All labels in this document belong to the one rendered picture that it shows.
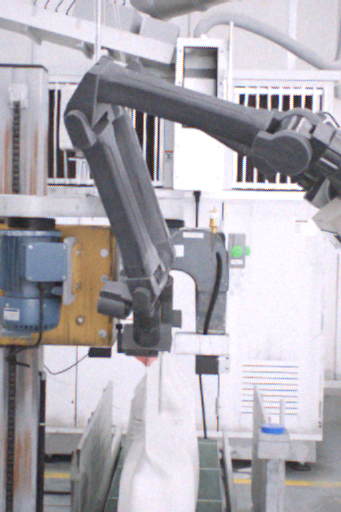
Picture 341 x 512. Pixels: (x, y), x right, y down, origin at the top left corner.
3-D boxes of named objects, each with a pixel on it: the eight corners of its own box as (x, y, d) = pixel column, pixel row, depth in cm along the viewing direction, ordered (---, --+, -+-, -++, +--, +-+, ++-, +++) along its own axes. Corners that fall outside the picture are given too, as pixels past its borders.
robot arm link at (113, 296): (149, 293, 200) (164, 268, 206) (94, 277, 202) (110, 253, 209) (145, 339, 207) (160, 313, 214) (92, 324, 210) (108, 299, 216)
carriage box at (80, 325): (112, 347, 270) (115, 227, 268) (-18, 344, 270) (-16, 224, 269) (119, 335, 294) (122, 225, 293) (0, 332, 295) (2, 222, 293)
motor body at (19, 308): (56, 334, 250) (58, 231, 249) (-8, 333, 251) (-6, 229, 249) (64, 326, 265) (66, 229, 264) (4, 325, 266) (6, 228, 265)
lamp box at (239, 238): (245, 268, 268) (246, 234, 268) (227, 268, 269) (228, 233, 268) (244, 266, 276) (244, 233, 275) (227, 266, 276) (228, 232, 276)
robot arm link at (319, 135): (336, 149, 170) (343, 134, 175) (283, 117, 170) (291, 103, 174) (309, 188, 176) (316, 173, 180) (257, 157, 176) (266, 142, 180)
